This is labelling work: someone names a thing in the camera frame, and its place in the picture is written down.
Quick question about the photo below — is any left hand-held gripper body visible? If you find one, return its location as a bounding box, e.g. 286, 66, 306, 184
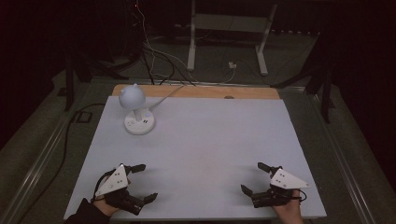
94, 163, 146, 217

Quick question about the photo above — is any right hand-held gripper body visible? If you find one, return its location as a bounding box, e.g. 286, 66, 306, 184
250, 167, 311, 209

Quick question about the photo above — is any person's left hand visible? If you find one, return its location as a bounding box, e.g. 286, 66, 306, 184
92, 198, 121, 217

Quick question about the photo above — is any person's right hand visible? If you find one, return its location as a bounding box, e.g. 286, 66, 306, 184
272, 189, 304, 224

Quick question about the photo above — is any white round-headed desk lamp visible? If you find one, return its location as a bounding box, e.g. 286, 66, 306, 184
118, 82, 156, 136

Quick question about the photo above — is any white table cover sheet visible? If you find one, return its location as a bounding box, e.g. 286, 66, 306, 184
63, 94, 328, 222

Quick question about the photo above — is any black tripod stand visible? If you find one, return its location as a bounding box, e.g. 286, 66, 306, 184
63, 50, 131, 113
270, 31, 338, 124

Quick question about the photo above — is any white metal stand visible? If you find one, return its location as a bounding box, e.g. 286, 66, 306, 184
186, 0, 278, 77

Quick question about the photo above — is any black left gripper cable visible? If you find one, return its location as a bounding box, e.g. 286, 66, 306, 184
91, 168, 120, 203

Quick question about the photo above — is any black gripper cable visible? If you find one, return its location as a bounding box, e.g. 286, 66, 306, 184
91, 168, 120, 203
292, 188, 308, 203

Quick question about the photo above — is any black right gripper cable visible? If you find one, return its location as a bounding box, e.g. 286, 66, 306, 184
292, 188, 308, 203

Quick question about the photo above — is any metal floor rail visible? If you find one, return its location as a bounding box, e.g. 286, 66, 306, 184
0, 117, 77, 224
311, 92, 379, 224

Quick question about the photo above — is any long black floor cable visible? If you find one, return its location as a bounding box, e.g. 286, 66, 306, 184
18, 103, 106, 224

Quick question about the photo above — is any black rectangular floor bracket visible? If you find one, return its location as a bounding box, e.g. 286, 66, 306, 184
72, 110, 93, 124

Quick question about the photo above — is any white lamp cable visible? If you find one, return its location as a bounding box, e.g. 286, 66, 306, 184
148, 84, 187, 112

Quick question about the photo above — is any black floor cable bundle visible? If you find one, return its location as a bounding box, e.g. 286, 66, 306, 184
140, 46, 196, 87

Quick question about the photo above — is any thin white floor cable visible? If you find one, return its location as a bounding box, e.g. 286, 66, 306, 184
135, 0, 237, 86

